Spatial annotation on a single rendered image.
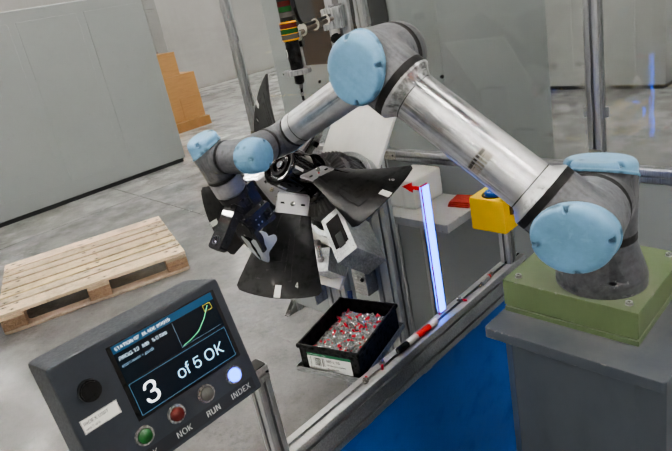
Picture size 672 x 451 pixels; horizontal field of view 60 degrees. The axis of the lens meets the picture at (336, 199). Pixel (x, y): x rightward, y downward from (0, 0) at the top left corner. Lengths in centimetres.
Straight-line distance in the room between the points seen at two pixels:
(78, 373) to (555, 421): 81
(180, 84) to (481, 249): 791
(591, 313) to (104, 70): 648
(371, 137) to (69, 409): 121
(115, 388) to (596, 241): 69
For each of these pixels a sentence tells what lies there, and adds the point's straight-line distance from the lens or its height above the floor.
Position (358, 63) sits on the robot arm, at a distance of 94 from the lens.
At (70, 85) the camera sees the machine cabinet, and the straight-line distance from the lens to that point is 698.
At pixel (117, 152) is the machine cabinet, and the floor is 37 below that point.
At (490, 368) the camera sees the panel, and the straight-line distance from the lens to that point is 168.
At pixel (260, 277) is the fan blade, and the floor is 98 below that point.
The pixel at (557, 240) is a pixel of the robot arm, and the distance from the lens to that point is 90.
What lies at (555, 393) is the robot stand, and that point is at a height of 90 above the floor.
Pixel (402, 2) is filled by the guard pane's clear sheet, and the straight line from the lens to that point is 215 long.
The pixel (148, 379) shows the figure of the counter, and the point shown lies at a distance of 87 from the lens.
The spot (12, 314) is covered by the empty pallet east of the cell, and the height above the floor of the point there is 12.
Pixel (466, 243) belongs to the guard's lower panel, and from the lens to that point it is 226.
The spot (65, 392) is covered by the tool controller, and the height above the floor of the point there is 122.
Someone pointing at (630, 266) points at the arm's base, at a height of 111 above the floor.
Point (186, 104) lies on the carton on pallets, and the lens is 976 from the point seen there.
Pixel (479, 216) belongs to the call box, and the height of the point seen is 102.
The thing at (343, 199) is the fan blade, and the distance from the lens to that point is 139.
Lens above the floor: 162
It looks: 19 degrees down
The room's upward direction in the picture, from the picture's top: 11 degrees counter-clockwise
